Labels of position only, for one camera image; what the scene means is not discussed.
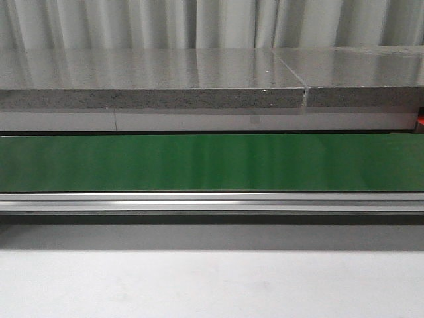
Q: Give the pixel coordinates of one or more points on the green conveyor belt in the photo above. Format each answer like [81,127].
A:
[213,162]

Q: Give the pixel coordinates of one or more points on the grey stone slab right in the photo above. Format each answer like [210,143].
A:
[387,77]

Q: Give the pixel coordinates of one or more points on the grey stone slab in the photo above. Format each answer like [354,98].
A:
[387,77]
[147,79]

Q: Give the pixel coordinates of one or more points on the grey stone slab left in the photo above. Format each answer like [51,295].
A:
[147,79]

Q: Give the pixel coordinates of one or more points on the red plastic tray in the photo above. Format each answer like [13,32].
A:
[419,128]

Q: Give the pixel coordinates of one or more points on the grey pleated curtain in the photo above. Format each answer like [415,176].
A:
[209,24]

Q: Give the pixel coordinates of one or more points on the aluminium conveyor frame rail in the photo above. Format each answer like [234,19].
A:
[211,203]

